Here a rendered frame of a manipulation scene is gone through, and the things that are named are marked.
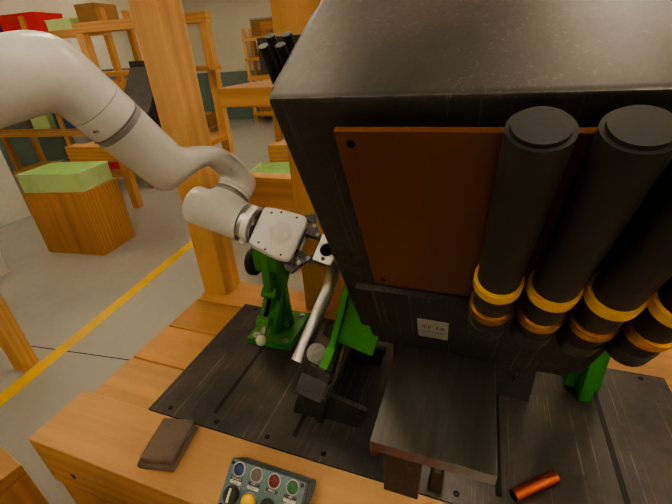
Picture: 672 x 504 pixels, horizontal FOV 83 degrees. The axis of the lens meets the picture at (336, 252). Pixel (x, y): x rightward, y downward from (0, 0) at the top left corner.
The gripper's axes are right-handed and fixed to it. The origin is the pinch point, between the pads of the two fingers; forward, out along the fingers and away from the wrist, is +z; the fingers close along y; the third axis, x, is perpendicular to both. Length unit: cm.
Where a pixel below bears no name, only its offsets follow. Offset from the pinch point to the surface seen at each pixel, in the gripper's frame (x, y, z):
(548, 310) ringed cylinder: -37.3, -4.8, 29.5
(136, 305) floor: 193, -53, -161
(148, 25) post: -2, 38, -62
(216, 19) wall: 702, 607, -658
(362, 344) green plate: -3.0, -14.3, 13.6
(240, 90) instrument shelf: -7.0, 25.0, -28.6
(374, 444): -18.0, -25.7, 20.3
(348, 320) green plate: -5.8, -11.3, 9.9
